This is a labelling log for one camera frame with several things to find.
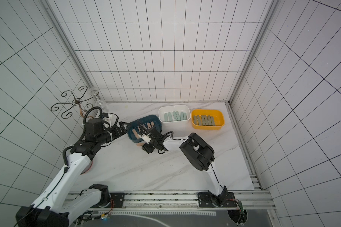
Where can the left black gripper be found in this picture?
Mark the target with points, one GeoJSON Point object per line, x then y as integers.
{"type": "Point", "coordinates": [119, 133]}

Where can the dark teal storage box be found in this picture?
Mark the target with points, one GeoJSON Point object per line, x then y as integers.
{"type": "Point", "coordinates": [142, 123]}

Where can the mint knife pair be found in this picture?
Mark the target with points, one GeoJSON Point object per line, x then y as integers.
{"type": "Point", "coordinates": [170, 117]}

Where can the white storage box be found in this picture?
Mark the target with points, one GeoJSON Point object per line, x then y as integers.
{"type": "Point", "coordinates": [179, 108]}

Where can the mint knife vertical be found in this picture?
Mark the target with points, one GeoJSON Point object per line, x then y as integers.
{"type": "Point", "coordinates": [175, 116]}

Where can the olive knife pair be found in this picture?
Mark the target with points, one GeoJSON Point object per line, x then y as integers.
{"type": "Point", "coordinates": [209, 120]}

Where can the yellow storage box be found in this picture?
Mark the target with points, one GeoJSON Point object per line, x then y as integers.
{"type": "Point", "coordinates": [218, 117]}

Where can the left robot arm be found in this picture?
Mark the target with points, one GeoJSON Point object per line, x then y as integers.
{"type": "Point", "coordinates": [48, 210]}

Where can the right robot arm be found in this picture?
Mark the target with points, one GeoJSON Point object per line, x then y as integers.
{"type": "Point", "coordinates": [200, 155]}

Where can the clear wine glass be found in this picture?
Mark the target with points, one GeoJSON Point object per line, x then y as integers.
{"type": "Point", "coordinates": [98, 100]}

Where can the metal scroll glass rack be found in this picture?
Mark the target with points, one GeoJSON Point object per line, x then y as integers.
{"type": "Point", "coordinates": [73, 103]}

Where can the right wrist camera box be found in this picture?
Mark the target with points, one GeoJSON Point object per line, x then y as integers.
{"type": "Point", "coordinates": [152, 133]}

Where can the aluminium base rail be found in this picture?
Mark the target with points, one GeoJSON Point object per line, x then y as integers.
{"type": "Point", "coordinates": [191, 200]}

